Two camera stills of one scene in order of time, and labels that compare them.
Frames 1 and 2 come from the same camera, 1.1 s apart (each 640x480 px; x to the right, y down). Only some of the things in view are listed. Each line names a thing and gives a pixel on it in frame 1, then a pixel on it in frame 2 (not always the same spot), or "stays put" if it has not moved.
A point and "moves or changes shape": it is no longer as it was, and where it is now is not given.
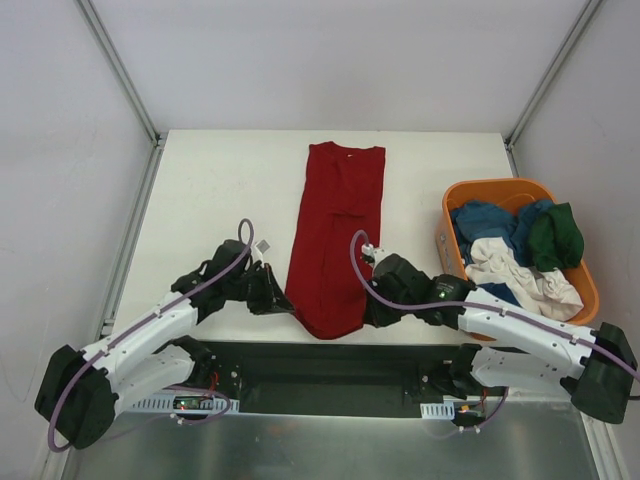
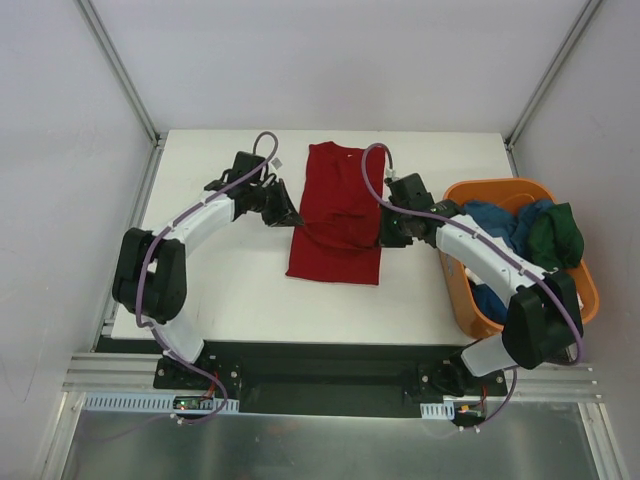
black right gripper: x=379 y=304 to x=395 y=228
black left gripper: x=261 y=290 to x=275 y=203
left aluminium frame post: x=104 y=42 stays put
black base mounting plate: x=336 y=378 stays put
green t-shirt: x=555 y=239 stays put
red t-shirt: x=341 y=194 moves or changes shape
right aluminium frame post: x=517 y=127 stays put
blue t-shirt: x=477 y=220 stays put
